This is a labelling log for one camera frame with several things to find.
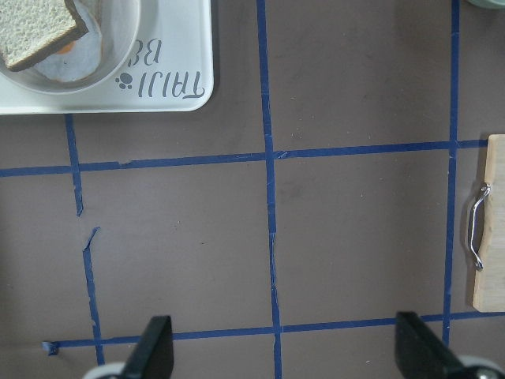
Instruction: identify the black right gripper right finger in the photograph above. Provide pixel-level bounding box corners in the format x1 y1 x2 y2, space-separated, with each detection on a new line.
395 312 466 379

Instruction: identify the green bowl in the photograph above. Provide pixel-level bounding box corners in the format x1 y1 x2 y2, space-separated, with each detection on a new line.
468 0 505 9

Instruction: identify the wooden cutting board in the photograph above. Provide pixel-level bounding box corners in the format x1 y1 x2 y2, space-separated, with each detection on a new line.
468 134 504 313

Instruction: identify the white round plate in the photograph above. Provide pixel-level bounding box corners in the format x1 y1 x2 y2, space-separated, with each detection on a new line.
1 0 141 95

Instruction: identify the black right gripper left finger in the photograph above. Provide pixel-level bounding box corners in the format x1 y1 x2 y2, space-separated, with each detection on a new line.
121 316 174 379

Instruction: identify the white bear tray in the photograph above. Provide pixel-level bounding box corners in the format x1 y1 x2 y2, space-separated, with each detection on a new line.
1 1 214 115

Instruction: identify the bread slice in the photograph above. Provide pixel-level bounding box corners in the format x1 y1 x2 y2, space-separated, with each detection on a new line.
1 1 88 72

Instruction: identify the fried egg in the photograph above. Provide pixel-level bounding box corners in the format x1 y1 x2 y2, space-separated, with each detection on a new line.
35 1 103 83

